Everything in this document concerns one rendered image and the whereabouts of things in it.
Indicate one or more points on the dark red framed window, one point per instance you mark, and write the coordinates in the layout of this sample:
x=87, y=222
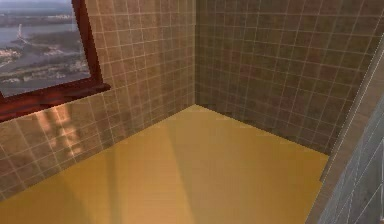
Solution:
x=40, y=50

